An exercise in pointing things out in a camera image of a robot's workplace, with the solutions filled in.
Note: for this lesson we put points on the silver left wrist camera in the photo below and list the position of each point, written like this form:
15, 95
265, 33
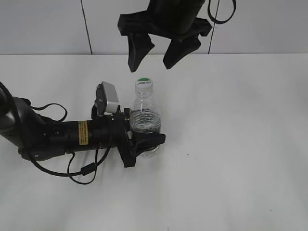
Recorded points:
106, 98

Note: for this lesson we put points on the clear green-label water bottle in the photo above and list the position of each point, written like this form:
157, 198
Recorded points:
145, 118

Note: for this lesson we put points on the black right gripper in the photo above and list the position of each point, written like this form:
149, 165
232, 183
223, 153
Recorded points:
138, 26

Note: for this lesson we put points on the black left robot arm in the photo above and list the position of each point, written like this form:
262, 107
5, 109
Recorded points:
41, 138

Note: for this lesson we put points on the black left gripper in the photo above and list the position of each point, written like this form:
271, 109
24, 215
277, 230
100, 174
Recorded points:
142, 142

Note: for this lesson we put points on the white green bottle cap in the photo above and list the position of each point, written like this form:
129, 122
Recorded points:
144, 85

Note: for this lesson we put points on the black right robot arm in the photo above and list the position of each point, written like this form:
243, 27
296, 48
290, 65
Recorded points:
176, 20

